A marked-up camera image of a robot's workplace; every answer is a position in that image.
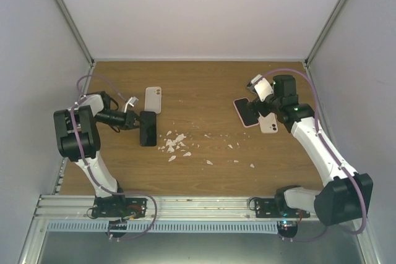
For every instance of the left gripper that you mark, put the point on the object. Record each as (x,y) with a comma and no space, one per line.
(130,117)

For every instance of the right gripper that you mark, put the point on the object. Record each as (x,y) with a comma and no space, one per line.
(263,112)

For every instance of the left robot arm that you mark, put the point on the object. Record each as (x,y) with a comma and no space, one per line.
(78,138)

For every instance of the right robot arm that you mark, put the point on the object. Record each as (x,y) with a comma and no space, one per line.
(346,194)

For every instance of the cream cased phone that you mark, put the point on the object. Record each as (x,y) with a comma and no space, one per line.
(268,124)

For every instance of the phone in pink case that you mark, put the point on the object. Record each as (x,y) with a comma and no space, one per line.
(247,117)

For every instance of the bare black phone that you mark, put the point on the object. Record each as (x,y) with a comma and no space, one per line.
(250,86)

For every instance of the white debris pile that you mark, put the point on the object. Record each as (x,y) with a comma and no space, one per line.
(174,145)

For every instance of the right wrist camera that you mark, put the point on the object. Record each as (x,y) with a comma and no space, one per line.
(262,87)

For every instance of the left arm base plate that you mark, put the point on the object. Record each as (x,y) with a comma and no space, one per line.
(117,207)

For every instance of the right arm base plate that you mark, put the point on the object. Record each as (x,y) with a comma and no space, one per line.
(267,208)

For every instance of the aluminium front rail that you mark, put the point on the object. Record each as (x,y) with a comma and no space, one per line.
(161,208)

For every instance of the slotted cable duct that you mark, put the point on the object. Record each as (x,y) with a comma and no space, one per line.
(243,227)

